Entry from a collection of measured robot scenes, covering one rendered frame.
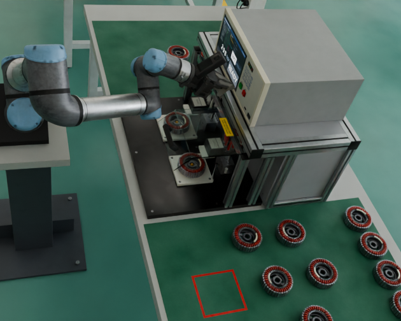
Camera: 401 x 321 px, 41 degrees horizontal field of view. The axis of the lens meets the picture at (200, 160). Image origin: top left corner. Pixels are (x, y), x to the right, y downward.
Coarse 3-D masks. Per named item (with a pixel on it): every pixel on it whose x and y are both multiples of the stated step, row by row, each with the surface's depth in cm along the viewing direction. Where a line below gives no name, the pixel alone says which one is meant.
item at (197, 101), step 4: (192, 100) 223; (196, 100) 224; (200, 100) 224; (204, 100) 225; (184, 104) 227; (188, 104) 226; (192, 104) 222; (196, 104) 222; (200, 104) 222; (204, 104) 223; (184, 108) 226; (188, 108) 226; (192, 108) 222
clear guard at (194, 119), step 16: (176, 112) 195; (192, 112) 197; (208, 112) 198; (224, 112) 200; (160, 128) 196; (176, 128) 191; (192, 128) 191; (208, 128) 193; (176, 144) 188; (192, 144) 186; (208, 144) 187; (224, 144) 189; (240, 144) 190; (176, 160) 185
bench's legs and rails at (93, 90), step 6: (90, 42) 297; (90, 48) 299; (90, 54) 301; (90, 60) 303; (90, 66) 306; (96, 66) 308; (90, 72) 310; (96, 72) 311; (90, 78) 313; (96, 78) 314; (90, 84) 316; (96, 84) 318; (90, 90) 320; (96, 90) 321; (90, 96) 324
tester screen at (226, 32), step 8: (224, 24) 204; (224, 32) 204; (232, 32) 197; (224, 40) 205; (232, 40) 198; (216, 48) 213; (232, 48) 198; (240, 48) 192; (224, 56) 206; (240, 56) 192; (224, 64) 207; (232, 64) 200; (240, 64) 193; (240, 72) 193
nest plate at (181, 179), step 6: (186, 162) 218; (174, 174) 213; (180, 174) 213; (204, 174) 216; (210, 174) 216; (180, 180) 211; (186, 180) 212; (192, 180) 212; (198, 180) 213; (204, 180) 213; (210, 180) 214
